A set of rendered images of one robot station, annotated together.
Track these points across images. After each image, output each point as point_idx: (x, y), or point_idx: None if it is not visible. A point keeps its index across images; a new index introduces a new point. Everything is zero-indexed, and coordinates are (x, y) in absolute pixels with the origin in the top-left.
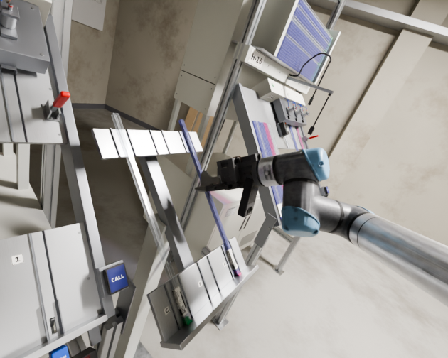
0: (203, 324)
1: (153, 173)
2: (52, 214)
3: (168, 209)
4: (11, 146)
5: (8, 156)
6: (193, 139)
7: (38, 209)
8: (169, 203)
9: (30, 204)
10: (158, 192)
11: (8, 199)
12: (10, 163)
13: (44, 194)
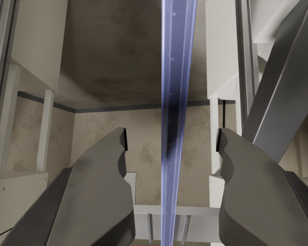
0: None
1: (275, 154)
2: (248, 46)
3: None
4: (213, 105)
5: (215, 96)
6: (141, 230)
7: (260, 55)
8: (295, 78)
9: (258, 61)
10: (301, 116)
11: (263, 69)
12: (221, 92)
13: (258, 74)
